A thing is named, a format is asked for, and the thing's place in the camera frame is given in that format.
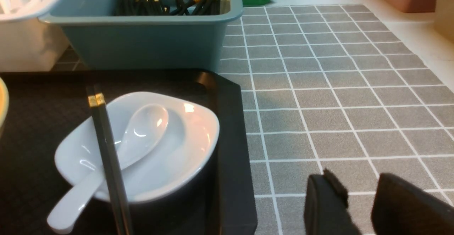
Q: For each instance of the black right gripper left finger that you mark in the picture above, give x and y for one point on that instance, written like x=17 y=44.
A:
x=326 y=206

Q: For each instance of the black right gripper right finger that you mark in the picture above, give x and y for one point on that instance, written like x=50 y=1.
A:
x=401 y=208

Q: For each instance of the small white sauce dish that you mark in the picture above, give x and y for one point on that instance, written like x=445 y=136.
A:
x=187 y=145

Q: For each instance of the white ceramic soup spoon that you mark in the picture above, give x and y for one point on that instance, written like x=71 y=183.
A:
x=142 y=132

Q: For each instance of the black chopstick gold band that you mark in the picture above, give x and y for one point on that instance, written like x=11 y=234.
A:
x=103 y=134
x=115 y=162

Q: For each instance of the yellow noodle bowl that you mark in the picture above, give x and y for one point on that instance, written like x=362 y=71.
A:
x=4 y=103

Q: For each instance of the teal plastic chopstick bin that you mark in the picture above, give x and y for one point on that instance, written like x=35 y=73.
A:
x=104 y=41

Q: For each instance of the pile of black chopsticks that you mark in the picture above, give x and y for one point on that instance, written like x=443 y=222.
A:
x=164 y=8

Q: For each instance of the black plastic serving tray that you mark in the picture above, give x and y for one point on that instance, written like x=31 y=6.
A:
x=47 y=106

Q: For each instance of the white plastic spoon bin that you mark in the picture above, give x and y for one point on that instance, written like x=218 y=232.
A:
x=26 y=43

